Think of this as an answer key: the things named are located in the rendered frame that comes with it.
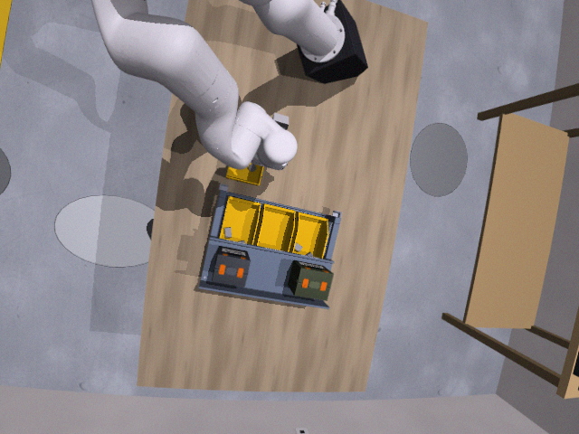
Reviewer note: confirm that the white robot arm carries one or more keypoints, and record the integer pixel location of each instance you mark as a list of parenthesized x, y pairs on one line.
[(172, 53)]

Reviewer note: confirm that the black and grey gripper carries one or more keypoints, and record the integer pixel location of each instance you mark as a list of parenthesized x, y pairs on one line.
[(256, 161)]

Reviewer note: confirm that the olive green tool case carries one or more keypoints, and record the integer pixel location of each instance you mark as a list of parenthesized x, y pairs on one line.
[(310, 280)]

